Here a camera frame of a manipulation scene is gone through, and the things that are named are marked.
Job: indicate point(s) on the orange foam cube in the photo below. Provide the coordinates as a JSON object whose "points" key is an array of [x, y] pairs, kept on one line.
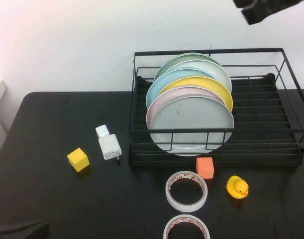
{"points": [[205, 168]]}

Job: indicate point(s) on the green round plate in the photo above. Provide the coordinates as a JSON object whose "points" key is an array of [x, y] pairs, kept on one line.
{"points": [[171, 62]]}

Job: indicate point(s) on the yellow foam cube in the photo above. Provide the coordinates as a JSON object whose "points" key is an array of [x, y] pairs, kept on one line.
{"points": [[77, 159]]}

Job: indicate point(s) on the yellow round plate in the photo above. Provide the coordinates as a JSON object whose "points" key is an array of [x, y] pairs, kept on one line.
{"points": [[221, 92]]}

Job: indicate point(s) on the grey round plate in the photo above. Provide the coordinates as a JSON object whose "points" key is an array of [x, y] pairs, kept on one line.
{"points": [[191, 119]]}

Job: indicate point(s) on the large white plug charger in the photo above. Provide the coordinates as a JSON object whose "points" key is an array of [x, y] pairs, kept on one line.
{"points": [[109, 147]]}

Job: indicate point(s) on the white double-sided tape roll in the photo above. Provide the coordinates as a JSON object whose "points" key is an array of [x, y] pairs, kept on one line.
{"points": [[173, 220], [169, 198]]}

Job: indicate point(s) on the pale mint round plate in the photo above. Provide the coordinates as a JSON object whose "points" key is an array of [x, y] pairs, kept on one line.
{"points": [[214, 71]]}

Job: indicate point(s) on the small white charger cube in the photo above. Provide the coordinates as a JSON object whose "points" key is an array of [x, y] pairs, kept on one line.
{"points": [[102, 131]]}

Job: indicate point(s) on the yellow rubber duck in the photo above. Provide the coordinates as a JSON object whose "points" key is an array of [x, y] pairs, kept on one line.
{"points": [[237, 187]]}

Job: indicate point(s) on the pink round plate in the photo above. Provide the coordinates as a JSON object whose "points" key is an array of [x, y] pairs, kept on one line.
{"points": [[154, 109]]}

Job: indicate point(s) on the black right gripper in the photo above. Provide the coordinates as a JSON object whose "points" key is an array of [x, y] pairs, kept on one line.
{"points": [[278, 3]]}

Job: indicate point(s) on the light blue round plate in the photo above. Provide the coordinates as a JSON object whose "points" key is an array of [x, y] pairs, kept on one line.
{"points": [[155, 88]]}

